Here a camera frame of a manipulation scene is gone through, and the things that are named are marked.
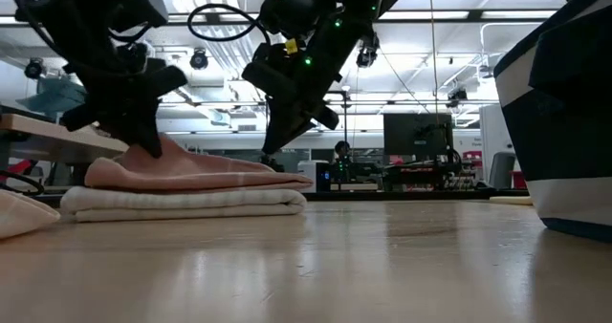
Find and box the white towel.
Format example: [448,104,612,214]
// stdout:
[59,184,309,224]

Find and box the thin hanging cable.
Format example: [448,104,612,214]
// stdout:
[427,0,440,123]

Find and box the yellow checked towel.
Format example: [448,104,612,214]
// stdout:
[0,188,62,241]

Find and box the pink towel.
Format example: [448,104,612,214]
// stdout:
[84,135,315,193]

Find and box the black looped table cable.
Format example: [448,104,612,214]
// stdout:
[0,169,46,197]

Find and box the black overhead bar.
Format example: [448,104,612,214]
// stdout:
[0,10,558,27]

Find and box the black monitor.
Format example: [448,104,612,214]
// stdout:
[382,112,453,164]

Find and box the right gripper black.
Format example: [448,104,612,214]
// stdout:
[261,24,365,157]

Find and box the wooden stick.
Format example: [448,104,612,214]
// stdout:
[488,195,534,206]

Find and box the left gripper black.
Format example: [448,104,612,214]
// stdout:
[60,43,166,160]

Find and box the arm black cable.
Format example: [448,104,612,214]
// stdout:
[186,3,273,46]
[3,0,154,75]

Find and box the navy fabric bin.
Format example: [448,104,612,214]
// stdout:
[492,0,612,245]

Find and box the person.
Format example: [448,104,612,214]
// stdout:
[333,140,353,172]

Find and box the teal cloth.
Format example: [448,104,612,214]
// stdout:
[16,76,88,116]

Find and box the red black clip lead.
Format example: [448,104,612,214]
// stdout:
[0,158,39,179]

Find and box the white cabinet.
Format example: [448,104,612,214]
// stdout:
[478,103,516,185]

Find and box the low cluttered shelf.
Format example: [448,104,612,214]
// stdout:
[329,149,484,193]

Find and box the small white screen device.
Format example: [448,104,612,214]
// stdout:
[296,159,333,194]

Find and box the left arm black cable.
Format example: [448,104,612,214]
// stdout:
[3,0,154,75]

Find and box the grey waste bin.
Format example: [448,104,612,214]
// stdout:
[488,150,518,190]

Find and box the wooden workbench grey frame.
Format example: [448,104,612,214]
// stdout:
[0,113,131,186]

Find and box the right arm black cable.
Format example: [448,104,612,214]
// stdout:
[186,3,273,46]

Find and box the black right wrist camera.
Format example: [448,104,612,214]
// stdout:
[240,60,289,102]

